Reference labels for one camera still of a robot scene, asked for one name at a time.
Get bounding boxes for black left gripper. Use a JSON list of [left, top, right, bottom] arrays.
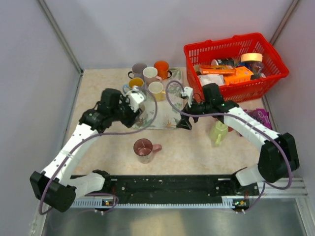
[[110, 95, 142, 128]]

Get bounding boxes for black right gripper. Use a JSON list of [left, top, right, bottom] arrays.
[[176, 95, 212, 130]]

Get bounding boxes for cream floral mug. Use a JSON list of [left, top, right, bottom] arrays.
[[133, 108, 148, 128]]

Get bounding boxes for light blue butterfly mug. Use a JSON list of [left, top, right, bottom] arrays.
[[122, 77, 145, 94]]

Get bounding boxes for lime green faceted mug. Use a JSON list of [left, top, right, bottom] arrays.
[[210, 120, 228, 147]]

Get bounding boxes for yellow mug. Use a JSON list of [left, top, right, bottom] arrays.
[[148, 81, 166, 102]]

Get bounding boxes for pink ghost pattern mug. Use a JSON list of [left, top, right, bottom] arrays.
[[133, 138, 162, 164]]

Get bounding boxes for lilac purple mug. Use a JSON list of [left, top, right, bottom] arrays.
[[127, 62, 147, 80]]

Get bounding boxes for pale pink faceted mug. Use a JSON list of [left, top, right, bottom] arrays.
[[143, 67, 162, 86]]

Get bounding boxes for orange mug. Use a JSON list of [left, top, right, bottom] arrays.
[[154, 60, 172, 80]]

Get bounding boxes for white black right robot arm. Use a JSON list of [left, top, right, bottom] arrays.
[[177, 83, 300, 195]]

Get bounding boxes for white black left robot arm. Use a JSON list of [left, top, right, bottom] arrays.
[[30, 87, 146, 212]]

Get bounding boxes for floral white serving tray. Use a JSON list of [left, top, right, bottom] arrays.
[[127, 66, 185, 130]]

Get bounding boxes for white plastic bag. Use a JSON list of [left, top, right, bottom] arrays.
[[198, 74, 225, 86]]

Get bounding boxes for orange rectangular box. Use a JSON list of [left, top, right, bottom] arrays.
[[199, 65, 236, 75]]

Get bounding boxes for red plastic basket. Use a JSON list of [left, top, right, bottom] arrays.
[[184, 32, 289, 103]]

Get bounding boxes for black printed can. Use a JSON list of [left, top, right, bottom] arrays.
[[211, 58, 235, 67]]

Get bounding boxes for orange snack box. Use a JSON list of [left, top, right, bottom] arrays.
[[224, 66, 253, 85]]

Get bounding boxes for purple snack packet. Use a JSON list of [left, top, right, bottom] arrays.
[[244, 109, 272, 129]]

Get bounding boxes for clear plastic bottle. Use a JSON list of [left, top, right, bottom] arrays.
[[247, 61, 266, 80]]

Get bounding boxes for masking tape roll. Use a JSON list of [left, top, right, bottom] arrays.
[[240, 53, 263, 62]]

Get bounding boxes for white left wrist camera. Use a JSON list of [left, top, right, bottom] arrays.
[[126, 90, 146, 112]]

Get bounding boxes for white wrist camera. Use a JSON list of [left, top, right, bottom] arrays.
[[126, 90, 146, 112], [181, 87, 193, 107]]

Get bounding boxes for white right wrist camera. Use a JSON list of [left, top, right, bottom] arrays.
[[181, 87, 193, 107]]

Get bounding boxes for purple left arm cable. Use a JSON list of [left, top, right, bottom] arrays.
[[39, 85, 158, 216]]

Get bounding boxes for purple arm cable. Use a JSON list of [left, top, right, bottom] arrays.
[[39, 85, 158, 216], [165, 80, 293, 213]]

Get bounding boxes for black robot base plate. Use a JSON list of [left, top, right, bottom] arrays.
[[83, 174, 260, 204]]

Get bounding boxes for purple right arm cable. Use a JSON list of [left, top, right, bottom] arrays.
[[165, 80, 293, 213]]

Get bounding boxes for aluminium rail frame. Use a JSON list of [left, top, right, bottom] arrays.
[[29, 178, 315, 236]]

